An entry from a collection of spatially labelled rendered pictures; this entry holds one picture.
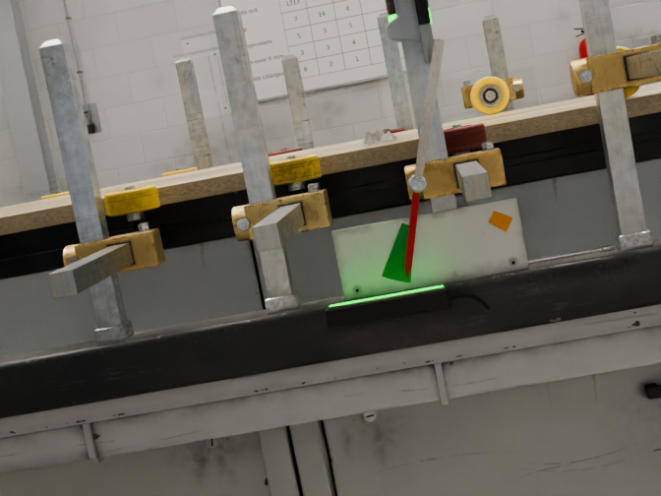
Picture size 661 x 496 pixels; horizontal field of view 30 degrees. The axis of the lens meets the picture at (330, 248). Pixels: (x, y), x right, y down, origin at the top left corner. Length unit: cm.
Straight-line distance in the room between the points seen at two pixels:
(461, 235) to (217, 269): 45
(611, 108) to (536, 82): 711
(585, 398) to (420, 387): 36
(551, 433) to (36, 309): 86
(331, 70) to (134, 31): 149
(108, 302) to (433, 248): 47
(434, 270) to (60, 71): 59
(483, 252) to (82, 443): 65
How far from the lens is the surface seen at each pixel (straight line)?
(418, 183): 169
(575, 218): 196
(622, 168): 174
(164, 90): 921
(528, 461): 206
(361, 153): 188
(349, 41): 891
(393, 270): 172
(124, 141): 931
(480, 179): 143
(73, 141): 178
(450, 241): 172
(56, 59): 179
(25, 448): 190
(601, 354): 180
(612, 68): 173
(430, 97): 166
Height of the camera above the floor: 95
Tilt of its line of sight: 6 degrees down
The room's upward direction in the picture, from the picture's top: 11 degrees counter-clockwise
